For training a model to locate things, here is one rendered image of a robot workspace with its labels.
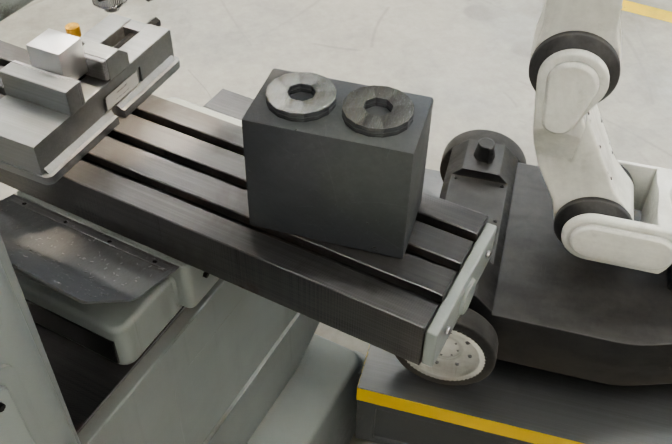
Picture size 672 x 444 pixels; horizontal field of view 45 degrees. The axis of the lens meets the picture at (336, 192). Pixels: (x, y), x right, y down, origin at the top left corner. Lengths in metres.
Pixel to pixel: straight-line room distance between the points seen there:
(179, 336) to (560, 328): 0.70
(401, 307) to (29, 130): 0.59
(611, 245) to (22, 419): 1.05
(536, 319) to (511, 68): 1.78
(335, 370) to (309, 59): 1.58
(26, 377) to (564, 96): 0.90
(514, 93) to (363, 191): 2.10
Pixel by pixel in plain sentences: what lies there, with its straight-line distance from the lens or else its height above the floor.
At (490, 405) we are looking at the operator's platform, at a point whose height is 0.40.
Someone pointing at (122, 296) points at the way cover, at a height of 0.92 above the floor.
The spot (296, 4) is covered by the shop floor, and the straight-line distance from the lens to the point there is 3.53.
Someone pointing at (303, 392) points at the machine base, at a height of 0.20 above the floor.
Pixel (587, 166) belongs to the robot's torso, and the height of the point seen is 0.82.
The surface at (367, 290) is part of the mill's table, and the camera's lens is 1.05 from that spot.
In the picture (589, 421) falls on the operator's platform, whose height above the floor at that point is 0.40.
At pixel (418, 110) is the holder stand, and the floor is 1.14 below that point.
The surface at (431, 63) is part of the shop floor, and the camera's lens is 3.18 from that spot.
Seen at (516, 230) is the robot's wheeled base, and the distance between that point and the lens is 1.72.
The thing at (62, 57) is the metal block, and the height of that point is 1.09.
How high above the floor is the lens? 1.76
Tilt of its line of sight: 43 degrees down
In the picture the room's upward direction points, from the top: 1 degrees clockwise
